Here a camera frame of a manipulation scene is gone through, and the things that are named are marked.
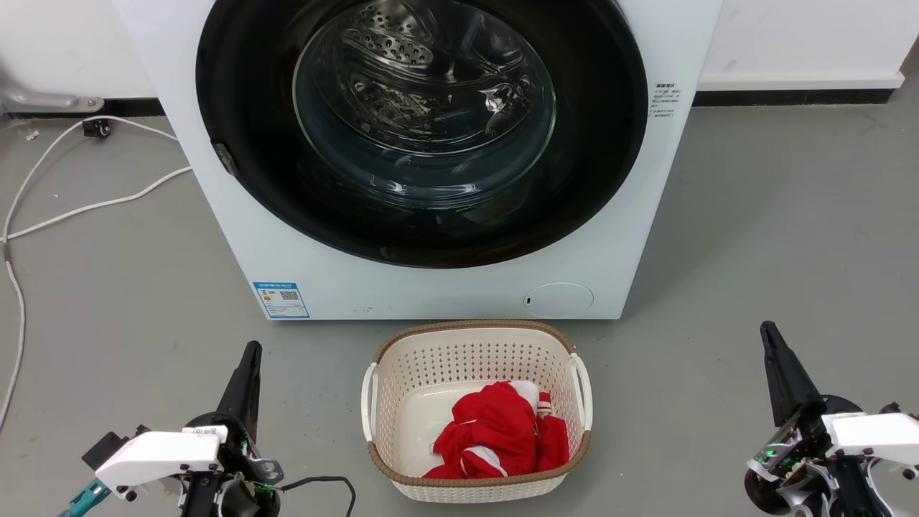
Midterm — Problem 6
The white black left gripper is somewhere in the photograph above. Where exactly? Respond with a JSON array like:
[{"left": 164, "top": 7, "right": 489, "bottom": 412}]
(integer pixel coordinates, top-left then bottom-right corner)
[{"left": 82, "top": 342, "right": 285, "bottom": 502}]

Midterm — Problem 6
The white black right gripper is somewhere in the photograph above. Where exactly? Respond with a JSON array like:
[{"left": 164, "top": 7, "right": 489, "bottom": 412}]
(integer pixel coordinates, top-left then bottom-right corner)
[{"left": 760, "top": 321, "right": 919, "bottom": 480}]

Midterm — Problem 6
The white front-load washing machine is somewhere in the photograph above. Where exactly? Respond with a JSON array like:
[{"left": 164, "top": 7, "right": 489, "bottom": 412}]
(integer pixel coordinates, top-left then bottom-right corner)
[{"left": 115, "top": 0, "right": 724, "bottom": 322}]

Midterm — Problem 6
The black round washer door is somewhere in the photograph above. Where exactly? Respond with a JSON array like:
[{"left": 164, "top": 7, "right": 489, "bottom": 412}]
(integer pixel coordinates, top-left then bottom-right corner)
[{"left": 195, "top": 0, "right": 650, "bottom": 270}]

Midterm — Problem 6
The steel washing drum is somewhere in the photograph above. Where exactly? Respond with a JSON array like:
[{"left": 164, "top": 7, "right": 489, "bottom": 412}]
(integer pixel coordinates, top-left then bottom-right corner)
[{"left": 293, "top": 0, "right": 557, "bottom": 157}]

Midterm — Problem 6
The blue energy label sticker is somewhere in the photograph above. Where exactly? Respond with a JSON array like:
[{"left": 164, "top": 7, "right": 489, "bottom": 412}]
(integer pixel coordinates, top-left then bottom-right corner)
[{"left": 253, "top": 281, "right": 311, "bottom": 320}]

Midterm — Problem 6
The cream perforated laundry basket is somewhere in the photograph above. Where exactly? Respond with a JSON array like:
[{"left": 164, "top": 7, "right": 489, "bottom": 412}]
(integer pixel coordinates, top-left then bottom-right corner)
[{"left": 360, "top": 320, "right": 594, "bottom": 503}]

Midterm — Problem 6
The round white filter cover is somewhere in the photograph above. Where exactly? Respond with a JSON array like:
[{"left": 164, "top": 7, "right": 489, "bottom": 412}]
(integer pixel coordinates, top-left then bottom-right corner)
[{"left": 523, "top": 282, "right": 595, "bottom": 319}]

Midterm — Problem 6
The red and white garment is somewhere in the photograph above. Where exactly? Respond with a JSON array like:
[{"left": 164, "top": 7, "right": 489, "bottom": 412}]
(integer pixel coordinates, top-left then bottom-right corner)
[{"left": 422, "top": 381, "right": 571, "bottom": 480}]

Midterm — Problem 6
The black text print sticker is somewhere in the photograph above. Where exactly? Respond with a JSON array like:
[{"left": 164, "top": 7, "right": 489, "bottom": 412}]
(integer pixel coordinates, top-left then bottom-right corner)
[{"left": 650, "top": 81, "right": 678, "bottom": 120}]

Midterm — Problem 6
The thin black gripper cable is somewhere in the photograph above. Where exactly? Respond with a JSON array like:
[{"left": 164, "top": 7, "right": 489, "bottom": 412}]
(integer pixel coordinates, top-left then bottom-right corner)
[{"left": 279, "top": 475, "right": 358, "bottom": 517}]

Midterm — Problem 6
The white power cable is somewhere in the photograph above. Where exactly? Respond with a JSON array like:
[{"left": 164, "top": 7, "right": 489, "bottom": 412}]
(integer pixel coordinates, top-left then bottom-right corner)
[{"left": 0, "top": 115, "right": 193, "bottom": 432}]

